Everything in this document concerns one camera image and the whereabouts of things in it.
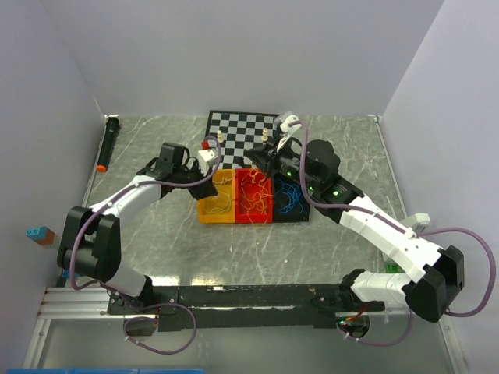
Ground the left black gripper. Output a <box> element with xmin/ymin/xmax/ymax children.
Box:
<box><xmin>173</xmin><ymin>160</ymin><xmax>218</xmax><ymax>200</ymax></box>

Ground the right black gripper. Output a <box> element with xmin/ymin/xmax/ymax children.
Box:
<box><xmin>246</xmin><ymin>132</ymin><xmax>320</xmax><ymax>192</ymax></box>

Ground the yellow thin cable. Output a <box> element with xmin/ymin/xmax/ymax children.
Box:
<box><xmin>243</xmin><ymin>167</ymin><xmax>274</xmax><ymax>196</ymax></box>
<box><xmin>237</xmin><ymin>178</ymin><xmax>274</xmax><ymax>226</ymax></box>

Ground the blue thin cable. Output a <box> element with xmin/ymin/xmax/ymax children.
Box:
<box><xmin>284</xmin><ymin>181</ymin><xmax>307</xmax><ymax>213</ymax></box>
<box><xmin>275</xmin><ymin>181</ymin><xmax>299</xmax><ymax>215</ymax></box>

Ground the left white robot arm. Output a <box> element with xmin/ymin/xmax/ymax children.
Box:
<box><xmin>57</xmin><ymin>143</ymin><xmax>222</xmax><ymax>313</ymax></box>

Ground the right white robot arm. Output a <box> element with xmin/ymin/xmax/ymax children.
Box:
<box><xmin>243</xmin><ymin>140</ymin><xmax>464</xmax><ymax>323</ymax></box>

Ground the white chess pawn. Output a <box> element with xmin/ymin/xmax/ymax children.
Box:
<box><xmin>261</xmin><ymin>128</ymin><xmax>268</xmax><ymax>143</ymax></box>

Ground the black white chessboard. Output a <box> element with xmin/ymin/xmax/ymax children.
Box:
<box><xmin>205</xmin><ymin>110</ymin><xmax>278</xmax><ymax>169</ymax></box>

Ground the red plastic bin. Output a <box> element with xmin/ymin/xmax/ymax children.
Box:
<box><xmin>235</xmin><ymin>168</ymin><xmax>274</xmax><ymax>224</ymax></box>

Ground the yellow plastic bin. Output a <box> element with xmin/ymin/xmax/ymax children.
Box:
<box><xmin>197</xmin><ymin>169</ymin><xmax>235</xmax><ymax>224</ymax></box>

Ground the black plastic bin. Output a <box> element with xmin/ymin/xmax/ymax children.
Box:
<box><xmin>272</xmin><ymin>175</ymin><xmax>310</xmax><ymax>223</ymax></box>

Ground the black marker orange cap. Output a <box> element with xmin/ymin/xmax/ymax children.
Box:
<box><xmin>96</xmin><ymin>117</ymin><xmax>121</xmax><ymax>173</ymax></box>

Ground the blue brown toy block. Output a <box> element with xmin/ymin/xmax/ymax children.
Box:
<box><xmin>26</xmin><ymin>226</ymin><xmax>60</xmax><ymax>249</ymax></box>

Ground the white tilted stand device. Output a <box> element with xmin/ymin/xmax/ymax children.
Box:
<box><xmin>397</xmin><ymin>213</ymin><xmax>431</xmax><ymax>234</ymax></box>

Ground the green small toy block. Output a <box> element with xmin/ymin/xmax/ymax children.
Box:
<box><xmin>384</xmin><ymin>263</ymin><xmax>403</xmax><ymax>273</ymax></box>

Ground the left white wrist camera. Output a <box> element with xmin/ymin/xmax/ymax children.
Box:
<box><xmin>196</xmin><ymin>141</ymin><xmax>219</xmax><ymax>176</ymax></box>

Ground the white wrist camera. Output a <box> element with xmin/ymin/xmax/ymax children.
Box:
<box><xmin>196</xmin><ymin>141</ymin><xmax>219</xmax><ymax>176</ymax></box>
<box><xmin>274</xmin><ymin>111</ymin><xmax>302</xmax><ymax>151</ymax></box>

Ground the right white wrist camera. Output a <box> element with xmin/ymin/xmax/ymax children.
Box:
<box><xmin>274</xmin><ymin>111</ymin><xmax>302</xmax><ymax>151</ymax></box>

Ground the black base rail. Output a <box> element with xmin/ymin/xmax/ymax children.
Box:
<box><xmin>108</xmin><ymin>284</ymin><xmax>385</xmax><ymax>332</ymax></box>

